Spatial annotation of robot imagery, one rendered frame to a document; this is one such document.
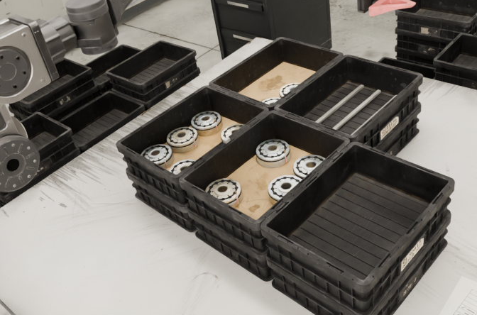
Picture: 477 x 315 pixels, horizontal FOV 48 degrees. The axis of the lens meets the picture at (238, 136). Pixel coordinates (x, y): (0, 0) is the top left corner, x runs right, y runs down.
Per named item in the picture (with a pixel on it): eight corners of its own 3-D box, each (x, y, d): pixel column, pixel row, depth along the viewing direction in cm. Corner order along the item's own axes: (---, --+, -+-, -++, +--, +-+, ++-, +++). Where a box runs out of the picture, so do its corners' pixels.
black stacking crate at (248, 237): (262, 259, 135) (257, 227, 128) (185, 211, 153) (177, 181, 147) (353, 172, 155) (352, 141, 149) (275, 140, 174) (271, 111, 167)
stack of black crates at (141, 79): (162, 157, 288) (140, 86, 262) (127, 140, 306) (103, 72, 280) (212, 119, 310) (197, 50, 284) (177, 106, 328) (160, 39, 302)
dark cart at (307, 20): (280, 107, 335) (261, -34, 283) (227, 90, 362) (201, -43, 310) (333, 64, 368) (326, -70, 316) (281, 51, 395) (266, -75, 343)
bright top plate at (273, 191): (289, 206, 142) (289, 204, 141) (260, 191, 148) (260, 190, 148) (312, 184, 147) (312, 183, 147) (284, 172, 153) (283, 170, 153)
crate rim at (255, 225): (258, 233, 129) (256, 226, 128) (177, 186, 148) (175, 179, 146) (353, 146, 150) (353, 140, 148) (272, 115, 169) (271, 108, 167)
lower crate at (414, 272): (367, 352, 122) (366, 321, 115) (268, 287, 141) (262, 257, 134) (450, 244, 143) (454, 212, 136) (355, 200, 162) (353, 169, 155)
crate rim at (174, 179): (177, 186, 148) (175, 179, 146) (115, 150, 166) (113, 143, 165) (272, 115, 169) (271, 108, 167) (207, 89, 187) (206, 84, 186)
